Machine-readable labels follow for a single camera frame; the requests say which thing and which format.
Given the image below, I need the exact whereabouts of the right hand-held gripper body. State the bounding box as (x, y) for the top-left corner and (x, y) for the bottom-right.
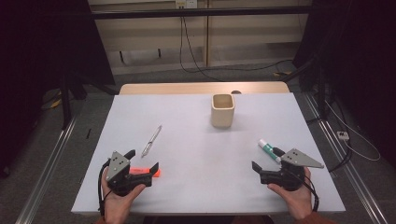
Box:
(260, 148), (325, 192)

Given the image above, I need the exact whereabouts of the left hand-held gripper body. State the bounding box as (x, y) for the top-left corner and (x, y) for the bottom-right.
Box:
(105, 150), (154, 198)

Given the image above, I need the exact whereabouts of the white and green glue stick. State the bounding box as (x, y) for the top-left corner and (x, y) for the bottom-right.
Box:
(257, 138), (282, 164)

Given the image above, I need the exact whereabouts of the orange highlighter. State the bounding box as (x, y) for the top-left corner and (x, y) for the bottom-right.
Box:
(129, 167), (162, 178)

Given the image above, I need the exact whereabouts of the clear pen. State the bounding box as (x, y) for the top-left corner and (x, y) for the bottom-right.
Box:
(140, 124), (163, 159)

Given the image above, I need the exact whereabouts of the beige square cup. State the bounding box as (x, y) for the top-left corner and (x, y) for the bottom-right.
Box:
(211, 93), (235, 129)

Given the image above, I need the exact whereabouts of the person's right hand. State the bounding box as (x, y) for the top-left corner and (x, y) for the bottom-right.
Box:
(266, 167), (313, 221)

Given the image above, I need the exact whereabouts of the person's left hand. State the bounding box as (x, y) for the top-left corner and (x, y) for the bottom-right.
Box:
(101, 176), (147, 224)

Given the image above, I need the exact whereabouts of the white table mat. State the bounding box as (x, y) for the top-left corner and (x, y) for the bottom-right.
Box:
(70, 92), (347, 216)

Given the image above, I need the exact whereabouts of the black metal stand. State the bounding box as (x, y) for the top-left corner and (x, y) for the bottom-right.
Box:
(279, 55), (331, 120)
(59, 73), (120, 130)

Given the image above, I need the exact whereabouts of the beige wooden cabinet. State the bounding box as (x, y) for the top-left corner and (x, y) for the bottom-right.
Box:
(88, 0), (312, 76)

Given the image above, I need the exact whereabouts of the dark curtain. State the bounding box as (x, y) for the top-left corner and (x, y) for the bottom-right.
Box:
(0, 0), (115, 178)
(292, 0), (396, 160)

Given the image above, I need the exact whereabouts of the black horizontal bar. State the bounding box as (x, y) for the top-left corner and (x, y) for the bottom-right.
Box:
(91, 6), (312, 21)

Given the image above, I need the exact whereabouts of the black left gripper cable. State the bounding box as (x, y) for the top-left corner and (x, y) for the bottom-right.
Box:
(97, 159), (113, 217)

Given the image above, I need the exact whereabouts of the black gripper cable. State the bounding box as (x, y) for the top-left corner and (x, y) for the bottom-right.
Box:
(97, 159), (113, 217)
(298, 174), (320, 213)

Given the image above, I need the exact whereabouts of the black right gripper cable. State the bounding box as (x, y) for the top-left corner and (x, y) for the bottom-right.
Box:
(298, 174), (320, 213)

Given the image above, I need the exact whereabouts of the black floor cable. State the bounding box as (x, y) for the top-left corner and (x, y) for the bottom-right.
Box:
(330, 139), (353, 173)

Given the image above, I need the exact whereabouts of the metal floor rail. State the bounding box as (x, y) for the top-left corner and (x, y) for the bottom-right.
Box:
(15, 115), (78, 224)
(303, 92), (389, 224)

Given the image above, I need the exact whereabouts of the white floor cable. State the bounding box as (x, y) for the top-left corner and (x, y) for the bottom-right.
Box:
(325, 101), (381, 162)

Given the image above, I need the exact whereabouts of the black hanging cable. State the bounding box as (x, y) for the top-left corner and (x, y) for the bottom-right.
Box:
(182, 17), (223, 83)
(178, 16), (294, 74)

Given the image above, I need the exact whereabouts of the white wall outlet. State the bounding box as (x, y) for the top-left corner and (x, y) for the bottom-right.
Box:
(175, 0), (199, 9)

